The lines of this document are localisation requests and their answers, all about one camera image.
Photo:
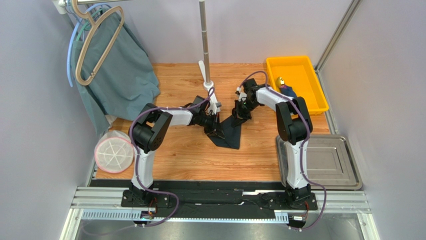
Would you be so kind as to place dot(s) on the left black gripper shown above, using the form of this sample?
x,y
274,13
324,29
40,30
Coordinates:
x,y
215,127

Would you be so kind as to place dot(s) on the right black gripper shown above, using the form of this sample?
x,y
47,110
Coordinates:
x,y
238,116

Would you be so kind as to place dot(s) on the black paper napkin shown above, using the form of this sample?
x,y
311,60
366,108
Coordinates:
x,y
232,135

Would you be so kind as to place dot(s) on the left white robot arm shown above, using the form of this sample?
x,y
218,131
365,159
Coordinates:
x,y
147,133

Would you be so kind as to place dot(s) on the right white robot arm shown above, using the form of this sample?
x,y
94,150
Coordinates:
x,y
294,127

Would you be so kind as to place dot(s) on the rolled dark blue napkin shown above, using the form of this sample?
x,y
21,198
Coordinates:
x,y
287,91

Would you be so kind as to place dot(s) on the white stand base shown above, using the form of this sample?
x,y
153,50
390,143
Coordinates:
x,y
210,90

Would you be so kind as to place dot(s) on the yellow plastic bin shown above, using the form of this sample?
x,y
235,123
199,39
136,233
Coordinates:
x,y
298,73

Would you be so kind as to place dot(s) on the metal tray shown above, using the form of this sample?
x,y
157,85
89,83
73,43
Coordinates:
x,y
330,162

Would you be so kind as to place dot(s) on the pink rimmed white mesh basket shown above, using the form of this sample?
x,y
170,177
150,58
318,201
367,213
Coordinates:
x,y
114,152

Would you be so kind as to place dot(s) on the metal stand pole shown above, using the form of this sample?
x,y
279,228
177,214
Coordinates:
x,y
204,32

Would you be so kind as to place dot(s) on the teal hanging cloth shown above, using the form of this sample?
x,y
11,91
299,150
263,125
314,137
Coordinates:
x,y
125,82

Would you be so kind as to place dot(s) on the green clothes hanger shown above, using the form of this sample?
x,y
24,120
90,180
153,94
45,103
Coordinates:
x,y
87,26

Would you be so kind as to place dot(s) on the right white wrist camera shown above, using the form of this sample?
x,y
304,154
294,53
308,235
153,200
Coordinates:
x,y
241,94

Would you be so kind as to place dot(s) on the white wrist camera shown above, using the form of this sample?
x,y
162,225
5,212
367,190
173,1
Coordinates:
x,y
216,107
241,94

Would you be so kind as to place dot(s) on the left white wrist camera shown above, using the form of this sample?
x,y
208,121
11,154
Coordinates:
x,y
216,107

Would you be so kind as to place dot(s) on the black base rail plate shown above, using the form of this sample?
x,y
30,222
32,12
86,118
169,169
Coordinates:
x,y
217,199

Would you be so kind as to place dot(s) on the aluminium frame rail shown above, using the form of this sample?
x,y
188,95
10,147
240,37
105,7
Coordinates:
x,y
105,209

